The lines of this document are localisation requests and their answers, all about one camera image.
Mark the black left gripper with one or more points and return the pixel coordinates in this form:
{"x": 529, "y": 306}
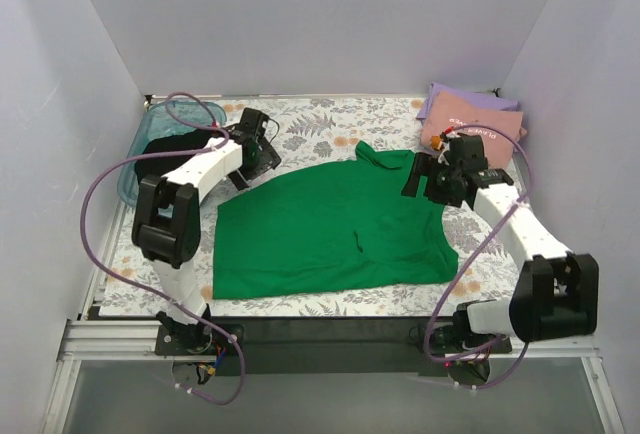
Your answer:
{"x": 265, "y": 160}

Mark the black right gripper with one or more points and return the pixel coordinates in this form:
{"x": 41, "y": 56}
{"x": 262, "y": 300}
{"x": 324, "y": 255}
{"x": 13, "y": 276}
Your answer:
{"x": 431, "y": 180}

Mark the green t shirt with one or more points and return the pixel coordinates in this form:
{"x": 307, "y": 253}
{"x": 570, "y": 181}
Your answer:
{"x": 336, "y": 226}

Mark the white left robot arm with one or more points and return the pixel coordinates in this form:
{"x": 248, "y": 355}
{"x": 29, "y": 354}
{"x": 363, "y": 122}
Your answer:
{"x": 175, "y": 175}

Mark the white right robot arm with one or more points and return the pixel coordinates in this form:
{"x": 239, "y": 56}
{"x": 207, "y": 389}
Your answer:
{"x": 556, "y": 293}

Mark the pink folded t shirt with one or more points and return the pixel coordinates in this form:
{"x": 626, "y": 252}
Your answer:
{"x": 490, "y": 129}

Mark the floral table mat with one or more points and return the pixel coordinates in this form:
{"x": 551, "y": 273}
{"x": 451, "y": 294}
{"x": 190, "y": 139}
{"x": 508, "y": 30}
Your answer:
{"x": 314, "y": 131}

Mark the lavender folded t shirt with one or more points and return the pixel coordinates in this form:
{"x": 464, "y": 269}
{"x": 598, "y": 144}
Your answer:
{"x": 478, "y": 99}

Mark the blue plastic basket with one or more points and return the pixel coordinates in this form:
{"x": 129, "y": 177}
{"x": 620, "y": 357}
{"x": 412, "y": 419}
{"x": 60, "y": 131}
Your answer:
{"x": 157, "y": 123}

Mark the black t shirt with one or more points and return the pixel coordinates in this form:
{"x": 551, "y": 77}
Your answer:
{"x": 159, "y": 166}

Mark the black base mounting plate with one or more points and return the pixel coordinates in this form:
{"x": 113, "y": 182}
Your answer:
{"x": 314, "y": 345}

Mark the aluminium frame rail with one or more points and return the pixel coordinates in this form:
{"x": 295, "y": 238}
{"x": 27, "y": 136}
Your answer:
{"x": 109, "y": 380}

